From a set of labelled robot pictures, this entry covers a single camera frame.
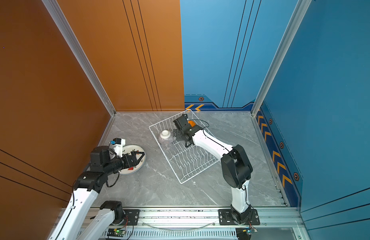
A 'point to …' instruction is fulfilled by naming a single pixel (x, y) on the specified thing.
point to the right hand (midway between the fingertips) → (181, 134)
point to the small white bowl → (165, 134)
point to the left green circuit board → (116, 232)
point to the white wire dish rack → (186, 162)
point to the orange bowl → (192, 123)
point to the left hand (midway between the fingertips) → (138, 153)
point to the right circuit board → (245, 233)
